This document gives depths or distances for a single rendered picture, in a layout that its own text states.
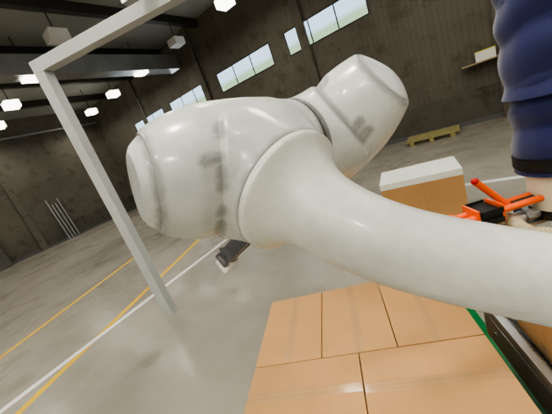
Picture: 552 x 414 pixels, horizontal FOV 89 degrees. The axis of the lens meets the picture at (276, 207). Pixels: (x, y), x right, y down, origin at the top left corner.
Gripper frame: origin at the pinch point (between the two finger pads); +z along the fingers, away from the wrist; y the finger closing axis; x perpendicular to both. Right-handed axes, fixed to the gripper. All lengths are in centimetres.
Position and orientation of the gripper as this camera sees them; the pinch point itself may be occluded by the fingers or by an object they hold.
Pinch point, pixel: (246, 246)
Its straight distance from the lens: 60.0
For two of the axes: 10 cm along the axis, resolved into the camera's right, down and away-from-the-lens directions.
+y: 6.0, -4.5, 6.6
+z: -4.2, 5.3, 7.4
